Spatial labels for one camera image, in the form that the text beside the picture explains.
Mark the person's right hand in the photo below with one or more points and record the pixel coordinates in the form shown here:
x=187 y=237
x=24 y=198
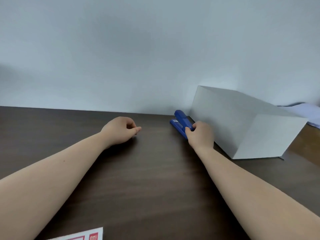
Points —
x=202 y=137

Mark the person's left hand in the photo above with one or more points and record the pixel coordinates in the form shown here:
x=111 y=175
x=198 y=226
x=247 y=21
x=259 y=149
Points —
x=117 y=131

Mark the person's left fingers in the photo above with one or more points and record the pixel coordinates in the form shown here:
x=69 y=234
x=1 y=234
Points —
x=133 y=127

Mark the person's right thumb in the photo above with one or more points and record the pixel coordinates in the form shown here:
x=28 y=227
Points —
x=188 y=131

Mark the blue stapler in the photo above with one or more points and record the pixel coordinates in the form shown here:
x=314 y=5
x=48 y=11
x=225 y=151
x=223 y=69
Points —
x=180 y=122

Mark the person's right forearm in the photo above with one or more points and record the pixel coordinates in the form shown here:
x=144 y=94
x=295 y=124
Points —
x=255 y=197

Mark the person's left forearm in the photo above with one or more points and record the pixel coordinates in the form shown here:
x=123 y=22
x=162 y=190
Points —
x=50 y=182

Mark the grey cardboard box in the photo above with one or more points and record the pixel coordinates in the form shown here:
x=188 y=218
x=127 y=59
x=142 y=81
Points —
x=240 y=122

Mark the white paper sheets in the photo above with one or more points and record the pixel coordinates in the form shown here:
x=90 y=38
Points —
x=303 y=111

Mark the white box with red print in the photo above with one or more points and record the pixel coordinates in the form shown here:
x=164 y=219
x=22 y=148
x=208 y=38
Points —
x=82 y=235

